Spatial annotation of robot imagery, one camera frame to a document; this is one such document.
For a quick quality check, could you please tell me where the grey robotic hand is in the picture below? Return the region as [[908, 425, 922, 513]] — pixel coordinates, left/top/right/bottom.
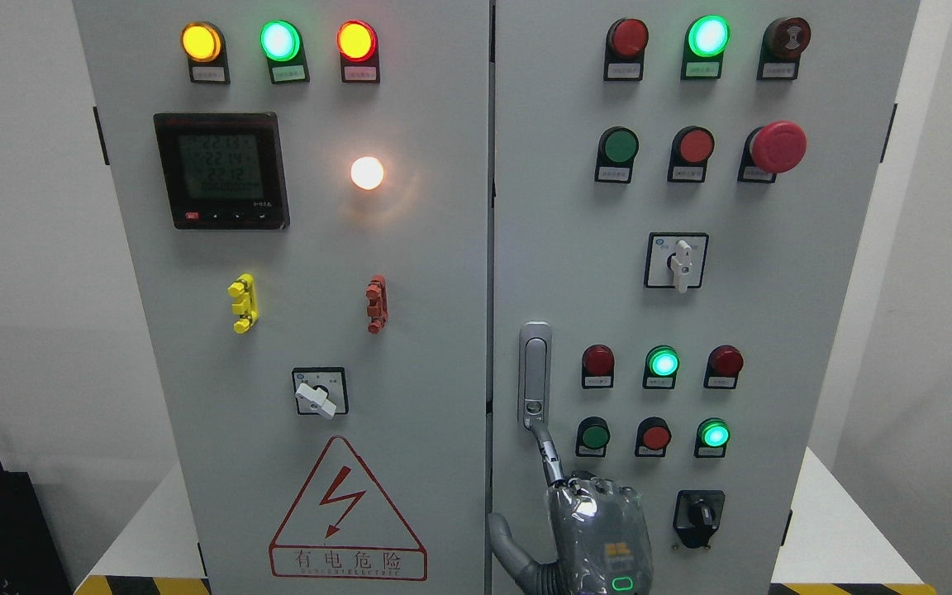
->
[[488, 421, 654, 594]]

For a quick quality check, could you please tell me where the silver door handle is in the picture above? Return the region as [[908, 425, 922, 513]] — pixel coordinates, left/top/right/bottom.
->
[[517, 321, 552, 429]]

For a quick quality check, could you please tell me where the grey right cabinet door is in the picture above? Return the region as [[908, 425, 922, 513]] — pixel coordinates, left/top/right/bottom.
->
[[492, 1, 920, 594]]

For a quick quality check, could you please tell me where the grey cabinet door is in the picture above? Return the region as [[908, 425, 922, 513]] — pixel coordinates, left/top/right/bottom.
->
[[74, 1, 492, 594], [492, 1, 920, 594]]

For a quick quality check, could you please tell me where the grey left cabinet door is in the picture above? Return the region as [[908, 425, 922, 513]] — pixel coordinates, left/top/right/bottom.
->
[[74, 1, 492, 594]]

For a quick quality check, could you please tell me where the green push button lower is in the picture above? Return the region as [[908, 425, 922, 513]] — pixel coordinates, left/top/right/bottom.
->
[[574, 416, 611, 457]]

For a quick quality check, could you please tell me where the green push button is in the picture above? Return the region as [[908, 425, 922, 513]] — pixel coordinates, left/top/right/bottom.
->
[[594, 126, 639, 183], [574, 416, 611, 457]]

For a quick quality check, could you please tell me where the red push button lower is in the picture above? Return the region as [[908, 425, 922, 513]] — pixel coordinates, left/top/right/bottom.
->
[[634, 416, 672, 457]]

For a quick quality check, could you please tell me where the red push button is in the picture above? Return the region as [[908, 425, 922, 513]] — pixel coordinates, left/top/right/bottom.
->
[[666, 126, 715, 183], [634, 416, 672, 457]]

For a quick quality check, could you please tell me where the green indicator light lower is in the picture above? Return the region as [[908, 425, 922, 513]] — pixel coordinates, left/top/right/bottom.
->
[[693, 417, 731, 459]]

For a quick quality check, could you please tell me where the green indicator light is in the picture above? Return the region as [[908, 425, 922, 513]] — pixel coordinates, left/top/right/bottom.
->
[[643, 344, 680, 389], [680, 14, 731, 80], [693, 417, 731, 459], [259, 20, 310, 84]]

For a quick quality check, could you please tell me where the red indicator light middle left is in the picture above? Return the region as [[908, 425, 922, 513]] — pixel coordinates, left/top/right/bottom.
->
[[581, 344, 615, 389]]

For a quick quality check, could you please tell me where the red indicator light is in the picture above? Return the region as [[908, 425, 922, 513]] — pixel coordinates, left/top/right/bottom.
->
[[603, 18, 650, 82], [581, 344, 615, 389], [703, 344, 745, 389]]

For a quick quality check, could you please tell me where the green indicator light middle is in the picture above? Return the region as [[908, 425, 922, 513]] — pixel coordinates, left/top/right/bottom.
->
[[643, 344, 680, 389]]

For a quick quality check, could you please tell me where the red indicator light middle right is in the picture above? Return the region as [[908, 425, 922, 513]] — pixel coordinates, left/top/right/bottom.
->
[[703, 344, 745, 389]]

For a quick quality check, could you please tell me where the red electric warning sticker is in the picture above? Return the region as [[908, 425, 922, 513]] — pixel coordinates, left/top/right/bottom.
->
[[269, 436, 428, 581]]

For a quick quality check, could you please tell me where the red terminal clip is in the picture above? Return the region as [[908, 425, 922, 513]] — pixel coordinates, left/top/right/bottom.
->
[[365, 274, 389, 335]]

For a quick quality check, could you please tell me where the green push button upper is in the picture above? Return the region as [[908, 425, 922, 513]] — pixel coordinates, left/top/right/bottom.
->
[[594, 126, 639, 183]]

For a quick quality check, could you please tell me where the red push button upper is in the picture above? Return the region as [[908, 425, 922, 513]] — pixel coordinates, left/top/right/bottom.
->
[[666, 126, 715, 183]]

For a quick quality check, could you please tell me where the red emergency stop button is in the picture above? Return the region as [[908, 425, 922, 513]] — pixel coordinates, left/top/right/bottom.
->
[[737, 120, 807, 183]]

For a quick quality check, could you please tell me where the white glowing lamp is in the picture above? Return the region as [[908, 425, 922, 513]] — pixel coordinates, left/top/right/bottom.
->
[[349, 155, 385, 191]]

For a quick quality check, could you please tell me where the yellow terminal clip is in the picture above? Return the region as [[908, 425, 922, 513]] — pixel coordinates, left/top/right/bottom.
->
[[227, 274, 259, 335]]

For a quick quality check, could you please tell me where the red indicator light top right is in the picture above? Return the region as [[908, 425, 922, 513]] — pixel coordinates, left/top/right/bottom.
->
[[603, 18, 650, 82]]

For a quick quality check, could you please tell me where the green indicator light top right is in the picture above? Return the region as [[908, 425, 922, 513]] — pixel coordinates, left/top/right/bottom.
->
[[680, 14, 731, 80]]

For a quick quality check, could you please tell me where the black digital power meter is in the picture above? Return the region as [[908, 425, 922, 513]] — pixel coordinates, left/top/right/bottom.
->
[[154, 112, 290, 231]]

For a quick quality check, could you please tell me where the dark red buzzer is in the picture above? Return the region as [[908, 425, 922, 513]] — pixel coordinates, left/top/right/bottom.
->
[[757, 17, 812, 80]]

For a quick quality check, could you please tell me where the red-orange indicator light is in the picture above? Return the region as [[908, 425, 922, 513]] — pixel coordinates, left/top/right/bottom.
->
[[336, 20, 380, 83]]

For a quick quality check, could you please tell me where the green indicator light top left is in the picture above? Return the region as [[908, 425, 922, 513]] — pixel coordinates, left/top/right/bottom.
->
[[259, 20, 310, 84]]

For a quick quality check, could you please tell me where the black box with antenna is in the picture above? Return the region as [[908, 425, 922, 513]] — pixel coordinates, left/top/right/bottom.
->
[[0, 460, 73, 594]]

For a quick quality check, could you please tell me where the yellow indicator light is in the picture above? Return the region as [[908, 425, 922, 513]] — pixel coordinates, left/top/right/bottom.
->
[[180, 21, 230, 84]]

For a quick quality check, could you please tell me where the black selector knob switch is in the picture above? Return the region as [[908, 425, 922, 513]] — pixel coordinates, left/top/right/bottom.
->
[[673, 490, 726, 549]]

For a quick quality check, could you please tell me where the white rotary switch upper right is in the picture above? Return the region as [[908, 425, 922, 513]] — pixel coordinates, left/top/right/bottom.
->
[[645, 232, 709, 293]]

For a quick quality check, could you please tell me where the white rotary switch left door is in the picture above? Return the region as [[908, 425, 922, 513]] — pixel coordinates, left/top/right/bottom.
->
[[292, 366, 349, 419]]

